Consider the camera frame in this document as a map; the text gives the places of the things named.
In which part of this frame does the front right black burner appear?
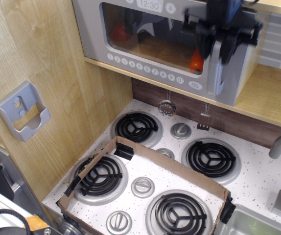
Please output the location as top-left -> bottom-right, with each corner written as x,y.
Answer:
145,189 -> 213,235

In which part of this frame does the front silver stove knob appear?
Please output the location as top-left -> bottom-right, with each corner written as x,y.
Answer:
106,211 -> 133,235

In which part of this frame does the silver toy microwave door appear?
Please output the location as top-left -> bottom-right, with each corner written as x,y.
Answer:
73,0 -> 255,105

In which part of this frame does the back silver stove knob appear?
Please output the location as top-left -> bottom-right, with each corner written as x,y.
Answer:
170,123 -> 191,140

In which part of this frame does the silver stove knob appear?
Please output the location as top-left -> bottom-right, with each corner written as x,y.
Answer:
170,123 -> 191,140
131,177 -> 155,198
106,211 -> 133,235

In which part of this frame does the wooden shelf unit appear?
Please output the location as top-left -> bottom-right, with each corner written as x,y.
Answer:
84,0 -> 281,132

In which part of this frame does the grey wall phone holder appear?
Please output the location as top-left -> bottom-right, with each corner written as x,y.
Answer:
0,81 -> 51,142

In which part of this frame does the hanging metal slotted spatula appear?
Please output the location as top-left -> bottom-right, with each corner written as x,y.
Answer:
197,103 -> 211,131

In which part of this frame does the back right black burner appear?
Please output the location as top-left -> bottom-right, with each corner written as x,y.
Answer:
181,138 -> 241,186

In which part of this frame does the front left black burner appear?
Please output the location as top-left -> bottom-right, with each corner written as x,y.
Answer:
74,154 -> 129,206

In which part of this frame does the hanging metal strainer spoon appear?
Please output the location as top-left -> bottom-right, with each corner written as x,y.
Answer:
158,90 -> 177,118

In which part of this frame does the black burner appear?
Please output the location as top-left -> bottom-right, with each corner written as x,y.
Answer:
110,112 -> 164,148
74,154 -> 129,206
181,138 -> 241,186
145,189 -> 213,235

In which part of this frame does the oven front silver knob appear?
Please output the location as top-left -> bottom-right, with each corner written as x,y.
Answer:
62,222 -> 82,235

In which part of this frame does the brown cardboard border frame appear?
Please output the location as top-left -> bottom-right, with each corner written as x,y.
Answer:
57,137 -> 234,235

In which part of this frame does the metal sink basin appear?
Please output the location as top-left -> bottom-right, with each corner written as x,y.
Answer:
214,204 -> 281,235

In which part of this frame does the red toy strawberry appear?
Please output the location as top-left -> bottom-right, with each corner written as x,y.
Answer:
111,21 -> 131,42

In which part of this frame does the black braided cable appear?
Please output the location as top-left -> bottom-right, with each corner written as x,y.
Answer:
0,208 -> 31,235

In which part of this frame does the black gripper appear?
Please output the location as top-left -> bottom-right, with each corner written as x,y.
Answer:
181,0 -> 262,65

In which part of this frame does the back left black burner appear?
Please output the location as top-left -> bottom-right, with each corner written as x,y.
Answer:
110,112 -> 164,148

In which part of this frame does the centre silver stove knob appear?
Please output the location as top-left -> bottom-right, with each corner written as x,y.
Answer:
131,177 -> 155,198

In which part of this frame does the middle small silver knob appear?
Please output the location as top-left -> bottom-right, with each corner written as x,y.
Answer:
156,148 -> 175,160

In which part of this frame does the orange toy carrot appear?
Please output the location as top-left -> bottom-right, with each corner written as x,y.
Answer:
189,49 -> 204,75

